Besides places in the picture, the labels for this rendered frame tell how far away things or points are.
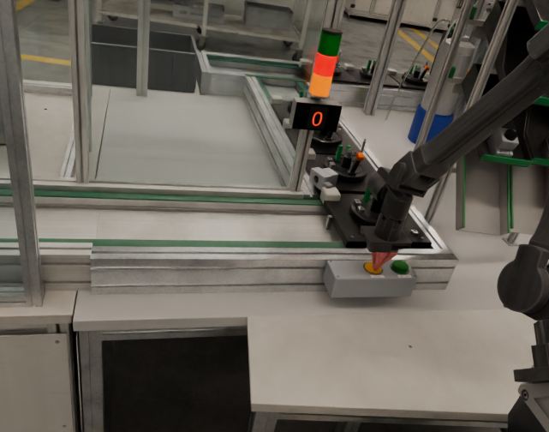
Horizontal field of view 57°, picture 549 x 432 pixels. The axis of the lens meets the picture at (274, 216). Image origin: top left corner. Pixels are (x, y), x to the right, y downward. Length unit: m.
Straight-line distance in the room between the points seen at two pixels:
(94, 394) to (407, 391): 0.71
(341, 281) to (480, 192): 0.53
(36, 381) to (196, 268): 0.44
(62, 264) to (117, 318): 0.17
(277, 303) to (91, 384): 0.47
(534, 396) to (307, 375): 0.44
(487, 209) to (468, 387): 0.53
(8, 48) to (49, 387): 0.76
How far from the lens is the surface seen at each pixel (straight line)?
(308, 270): 1.22
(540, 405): 0.84
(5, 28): 0.91
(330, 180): 1.47
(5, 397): 1.37
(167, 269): 1.15
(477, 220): 1.48
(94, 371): 1.27
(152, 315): 1.14
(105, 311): 1.16
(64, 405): 1.38
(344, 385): 1.09
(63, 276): 1.19
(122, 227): 1.30
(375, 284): 1.22
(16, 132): 0.97
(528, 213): 1.59
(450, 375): 1.21
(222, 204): 1.38
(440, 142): 1.04
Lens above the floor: 1.66
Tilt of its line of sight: 32 degrees down
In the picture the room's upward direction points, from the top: 11 degrees clockwise
